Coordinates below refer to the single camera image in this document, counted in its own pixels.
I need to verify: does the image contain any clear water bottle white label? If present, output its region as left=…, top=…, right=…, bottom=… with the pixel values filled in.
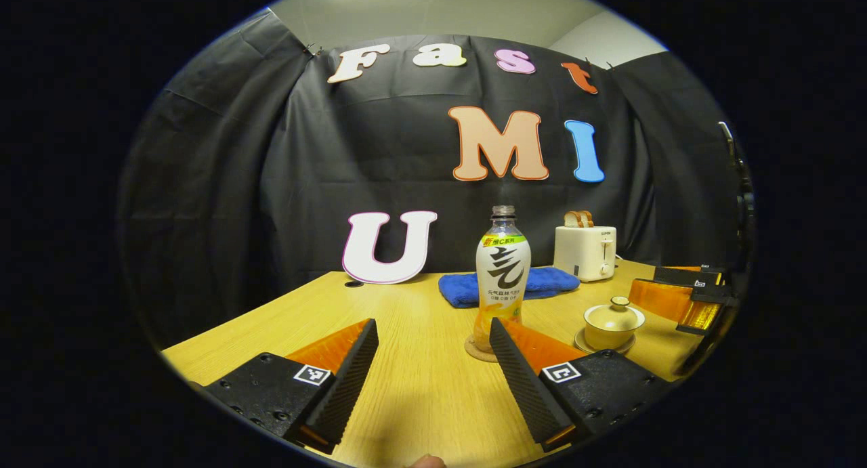
left=472, top=205, right=532, bottom=352

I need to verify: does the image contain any white toaster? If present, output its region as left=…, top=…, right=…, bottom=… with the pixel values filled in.
left=553, top=226, right=618, bottom=283

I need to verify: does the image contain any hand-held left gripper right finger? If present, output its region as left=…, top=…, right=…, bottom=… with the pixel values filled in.
left=488, top=317, right=675, bottom=453

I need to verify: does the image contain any blue towel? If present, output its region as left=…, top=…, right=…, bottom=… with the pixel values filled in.
left=438, top=266, right=581, bottom=309

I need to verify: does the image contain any round wooden coaster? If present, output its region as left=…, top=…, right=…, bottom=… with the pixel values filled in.
left=464, top=333, right=502, bottom=363

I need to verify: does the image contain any black backdrop cloth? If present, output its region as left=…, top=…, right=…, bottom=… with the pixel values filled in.
left=115, top=7, right=753, bottom=350

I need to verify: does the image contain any cream saucer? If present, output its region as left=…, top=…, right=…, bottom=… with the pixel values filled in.
left=574, top=328, right=637, bottom=356

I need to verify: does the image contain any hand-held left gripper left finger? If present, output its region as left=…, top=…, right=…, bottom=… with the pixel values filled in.
left=203, top=318, right=380, bottom=454

